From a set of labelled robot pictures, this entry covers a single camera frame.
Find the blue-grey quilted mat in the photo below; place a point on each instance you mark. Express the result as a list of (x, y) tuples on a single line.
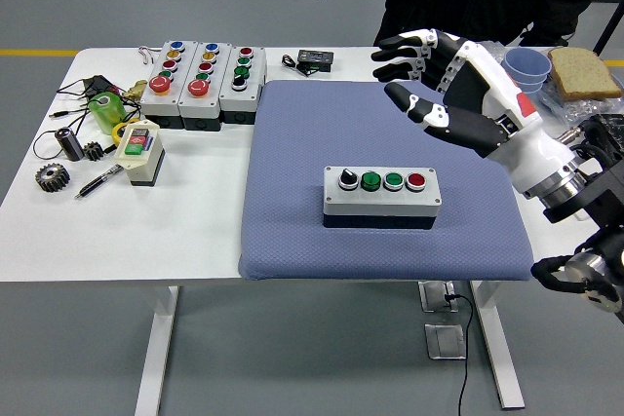
[(302, 143)]

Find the five-button grey control box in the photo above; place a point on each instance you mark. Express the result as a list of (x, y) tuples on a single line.
[(156, 104), (197, 106)]

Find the black pen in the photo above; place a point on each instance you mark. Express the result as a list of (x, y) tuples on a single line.
[(95, 184)]

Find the black machine part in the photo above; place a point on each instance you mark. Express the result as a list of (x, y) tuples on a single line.
[(609, 124)]

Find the four-button grey control box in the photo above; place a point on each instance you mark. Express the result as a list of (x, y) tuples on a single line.
[(380, 201), (239, 99)]

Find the black slanted pole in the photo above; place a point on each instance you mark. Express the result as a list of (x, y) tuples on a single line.
[(609, 26)]

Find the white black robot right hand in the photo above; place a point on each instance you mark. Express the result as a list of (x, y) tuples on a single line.
[(502, 94)]

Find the large dark metal gear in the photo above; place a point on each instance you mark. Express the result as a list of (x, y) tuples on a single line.
[(56, 184)]

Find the clear plastic bag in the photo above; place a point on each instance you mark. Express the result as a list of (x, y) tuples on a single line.
[(590, 106)]

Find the metal floor socket box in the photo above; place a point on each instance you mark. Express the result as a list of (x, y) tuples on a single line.
[(444, 340), (431, 296)]

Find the white red-green switch box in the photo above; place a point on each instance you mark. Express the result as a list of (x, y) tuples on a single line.
[(141, 167)]

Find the white table leg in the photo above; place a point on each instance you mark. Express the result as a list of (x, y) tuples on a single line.
[(497, 348), (158, 348)]

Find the black cylindrical capacitor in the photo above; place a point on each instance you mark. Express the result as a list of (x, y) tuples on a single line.
[(70, 145)]

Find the small dark metal gear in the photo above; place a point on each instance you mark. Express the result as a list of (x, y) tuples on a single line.
[(97, 155)]

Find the brass fitting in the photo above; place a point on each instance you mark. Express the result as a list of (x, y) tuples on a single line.
[(134, 90)]

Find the slice of bread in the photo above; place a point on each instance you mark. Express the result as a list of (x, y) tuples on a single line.
[(582, 72)]

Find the yellow tape roll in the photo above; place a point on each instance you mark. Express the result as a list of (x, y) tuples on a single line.
[(118, 132)]

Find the green plastic cylinder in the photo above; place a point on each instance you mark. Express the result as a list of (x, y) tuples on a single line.
[(109, 116)]

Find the black digital display module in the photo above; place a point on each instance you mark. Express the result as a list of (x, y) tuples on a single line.
[(316, 58)]

